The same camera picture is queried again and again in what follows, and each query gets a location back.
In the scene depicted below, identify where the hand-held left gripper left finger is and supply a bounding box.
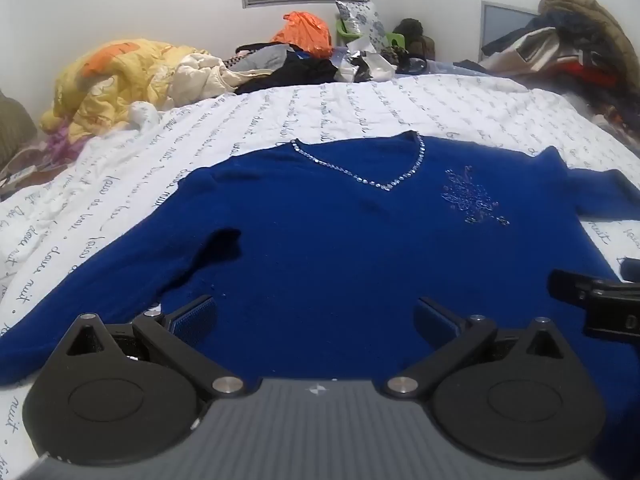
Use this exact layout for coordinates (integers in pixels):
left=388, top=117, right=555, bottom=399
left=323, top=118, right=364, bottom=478
left=60, top=295, right=247, bottom=402

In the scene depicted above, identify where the green plastic chair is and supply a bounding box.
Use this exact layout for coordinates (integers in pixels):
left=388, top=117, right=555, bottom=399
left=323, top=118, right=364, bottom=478
left=336, top=19, right=405, bottom=52

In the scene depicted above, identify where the orange plastic bag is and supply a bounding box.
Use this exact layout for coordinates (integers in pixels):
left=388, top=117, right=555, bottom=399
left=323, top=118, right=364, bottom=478
left=270, top=11, right=334, bottom=59

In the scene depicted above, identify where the crumpled white plastic wrapper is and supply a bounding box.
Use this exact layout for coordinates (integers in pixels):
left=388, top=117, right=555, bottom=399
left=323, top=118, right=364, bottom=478
left=332, top=47, right=397, bottom=84

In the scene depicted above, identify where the dark blue jacket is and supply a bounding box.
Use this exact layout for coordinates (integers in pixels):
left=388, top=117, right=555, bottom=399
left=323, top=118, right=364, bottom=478
left=482, top=12, right=577, bottom=54

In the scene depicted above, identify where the red garment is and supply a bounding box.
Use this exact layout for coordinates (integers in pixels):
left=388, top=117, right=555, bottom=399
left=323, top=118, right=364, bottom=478
left=565, top=60, right=622, bottom=89

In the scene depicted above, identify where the black ring strap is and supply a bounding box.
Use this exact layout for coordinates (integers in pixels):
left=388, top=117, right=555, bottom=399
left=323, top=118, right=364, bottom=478
left=397, top=55, right=429, bottom=75

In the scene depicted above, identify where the cream padded jacket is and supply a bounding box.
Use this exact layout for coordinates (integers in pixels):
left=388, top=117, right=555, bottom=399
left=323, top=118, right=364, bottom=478
left=172, top=51, right=281, bottom=107

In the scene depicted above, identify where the brown bedside clutter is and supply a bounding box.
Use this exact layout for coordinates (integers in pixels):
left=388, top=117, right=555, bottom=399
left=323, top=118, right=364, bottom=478
left=0, top=147, right=57, bottom=202

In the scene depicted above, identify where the beige padded headboard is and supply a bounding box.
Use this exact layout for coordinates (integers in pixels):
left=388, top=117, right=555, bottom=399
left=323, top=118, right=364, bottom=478
left=0, top=90, right=39, bottom=171

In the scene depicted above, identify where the white script-printed blanket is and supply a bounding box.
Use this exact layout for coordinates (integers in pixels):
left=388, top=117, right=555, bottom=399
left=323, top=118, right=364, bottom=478
left=0, top=72, right=640, bottom=480

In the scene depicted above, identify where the grey garment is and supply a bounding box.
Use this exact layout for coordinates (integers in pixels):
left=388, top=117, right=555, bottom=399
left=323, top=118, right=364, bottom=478
left=230, top=42, right=302, bottom=74

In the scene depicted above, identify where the brown plush toy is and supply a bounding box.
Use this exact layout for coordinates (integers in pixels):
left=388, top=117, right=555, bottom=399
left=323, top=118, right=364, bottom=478
left=392, top=18, right=437, bottom=61

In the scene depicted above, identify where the blue beaded sweater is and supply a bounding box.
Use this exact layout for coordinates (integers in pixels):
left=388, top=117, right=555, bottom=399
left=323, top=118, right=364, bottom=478
left=0, top=130, right=640, bottom=480

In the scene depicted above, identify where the grey framed board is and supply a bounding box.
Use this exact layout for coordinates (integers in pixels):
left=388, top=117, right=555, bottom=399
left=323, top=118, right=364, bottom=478
left=481, top=0, right=542, bottom=63

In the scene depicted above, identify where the yellow cartoon quilt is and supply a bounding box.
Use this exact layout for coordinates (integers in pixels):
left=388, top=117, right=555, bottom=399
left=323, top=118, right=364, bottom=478
left=40, top=37, right=211, bottom=145

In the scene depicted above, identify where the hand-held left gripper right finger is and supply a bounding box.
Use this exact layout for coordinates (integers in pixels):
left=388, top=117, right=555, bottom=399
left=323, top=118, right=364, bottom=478
left=382, top=296, right=571, bottom=402

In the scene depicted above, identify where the blue floral pillow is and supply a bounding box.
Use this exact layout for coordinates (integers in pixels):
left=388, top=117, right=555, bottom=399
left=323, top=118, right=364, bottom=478
left=335, top=0, right=392, bottom=54

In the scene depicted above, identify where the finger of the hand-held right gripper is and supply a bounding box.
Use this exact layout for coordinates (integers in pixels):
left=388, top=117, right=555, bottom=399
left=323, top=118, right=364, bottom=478
left=548, top=269, right=640, bottom=311

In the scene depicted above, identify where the pink purple cloth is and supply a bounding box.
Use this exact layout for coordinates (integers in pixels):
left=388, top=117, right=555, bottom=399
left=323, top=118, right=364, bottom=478
left=42, top=124, right=77, bottom=152

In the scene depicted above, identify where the black garment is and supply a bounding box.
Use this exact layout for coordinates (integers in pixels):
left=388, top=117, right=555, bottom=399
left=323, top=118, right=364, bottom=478
left=235, top=57, right=342, bottom=95

